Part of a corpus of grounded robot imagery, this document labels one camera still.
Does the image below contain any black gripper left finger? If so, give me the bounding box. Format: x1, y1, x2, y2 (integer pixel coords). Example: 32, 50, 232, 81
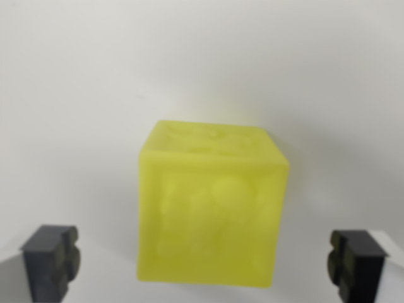
0, 224, 82, 303

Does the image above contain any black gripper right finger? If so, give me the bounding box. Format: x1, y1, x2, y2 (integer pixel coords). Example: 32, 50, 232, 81
326, 229, 404, 303

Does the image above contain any yellow cube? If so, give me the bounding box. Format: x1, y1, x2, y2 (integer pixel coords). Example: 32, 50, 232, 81
135, 119, 290, 290

